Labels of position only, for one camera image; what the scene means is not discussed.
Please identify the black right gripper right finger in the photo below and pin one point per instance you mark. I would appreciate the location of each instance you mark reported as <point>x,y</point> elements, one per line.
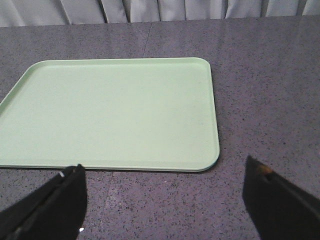
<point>279,209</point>

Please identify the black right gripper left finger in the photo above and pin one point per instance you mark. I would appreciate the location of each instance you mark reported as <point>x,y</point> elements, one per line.
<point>55,211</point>

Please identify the light green rectangular tray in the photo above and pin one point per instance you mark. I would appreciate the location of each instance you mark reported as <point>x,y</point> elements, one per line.
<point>145,114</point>

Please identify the white curtain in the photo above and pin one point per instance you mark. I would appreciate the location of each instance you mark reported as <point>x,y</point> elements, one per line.
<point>18,13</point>

